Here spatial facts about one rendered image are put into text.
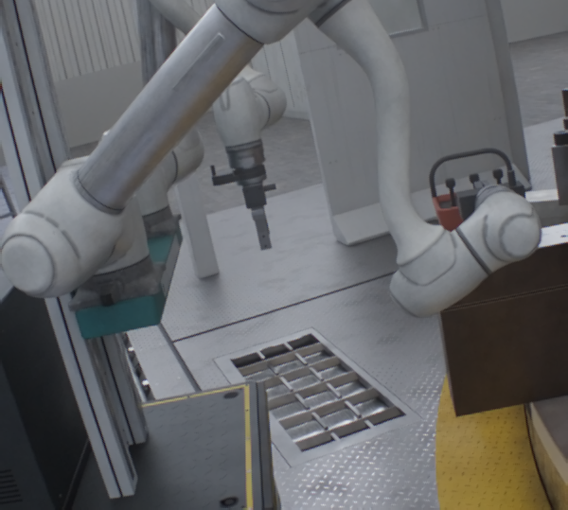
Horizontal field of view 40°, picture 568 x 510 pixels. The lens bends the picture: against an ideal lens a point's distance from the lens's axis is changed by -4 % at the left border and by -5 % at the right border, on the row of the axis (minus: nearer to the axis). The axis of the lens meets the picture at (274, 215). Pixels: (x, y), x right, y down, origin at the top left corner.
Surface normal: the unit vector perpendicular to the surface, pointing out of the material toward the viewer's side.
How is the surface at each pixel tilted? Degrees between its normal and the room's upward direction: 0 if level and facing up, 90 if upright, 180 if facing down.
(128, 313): 90
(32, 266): 94
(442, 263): 77
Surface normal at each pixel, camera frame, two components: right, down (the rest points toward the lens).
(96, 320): 0.04, 0.22
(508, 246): -0.18, 0.26
